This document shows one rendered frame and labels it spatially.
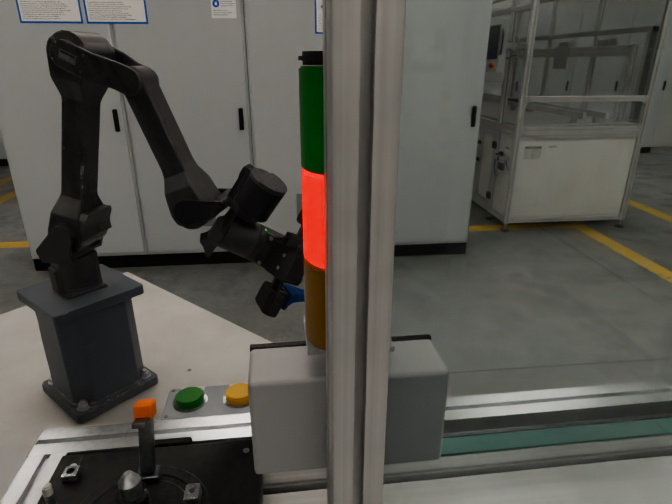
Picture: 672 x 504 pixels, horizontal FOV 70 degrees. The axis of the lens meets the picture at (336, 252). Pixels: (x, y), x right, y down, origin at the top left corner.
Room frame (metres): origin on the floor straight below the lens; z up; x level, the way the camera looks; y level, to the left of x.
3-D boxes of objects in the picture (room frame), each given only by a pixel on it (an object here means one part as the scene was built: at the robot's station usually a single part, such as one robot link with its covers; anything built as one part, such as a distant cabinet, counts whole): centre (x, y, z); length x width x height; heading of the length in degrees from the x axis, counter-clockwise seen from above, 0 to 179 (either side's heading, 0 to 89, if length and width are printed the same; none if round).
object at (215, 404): (0.57, 0.14, 0.93); 0.21 x 0.07 x 0.06; 97
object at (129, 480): (0.35, 0.20, 1.04); 0.02 x 0.02 x 0.03
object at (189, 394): (0.56, 0.21, 0.96); 0.04 x 0.04 x 0.02
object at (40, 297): (0.73, 0.43, 0.96); 0.15 x 0.15 x 0.20; 51
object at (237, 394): (0.57, 0.14, 0.96); 0.04 x 0.04 x 0.02
